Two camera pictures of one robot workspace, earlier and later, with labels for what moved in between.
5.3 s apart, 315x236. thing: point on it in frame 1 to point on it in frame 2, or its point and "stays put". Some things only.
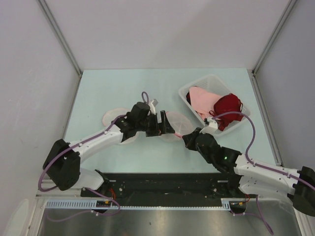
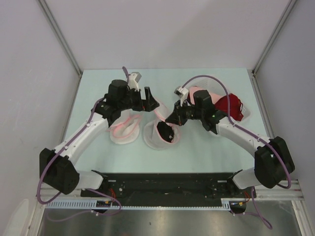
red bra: x=227 y=103 stays put
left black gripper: x=164 y=127 to x=147 y=104
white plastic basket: x=214 y=84 stays put
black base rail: x=163 y=186 stays put
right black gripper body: x=191 y=145 to x=188 y=112
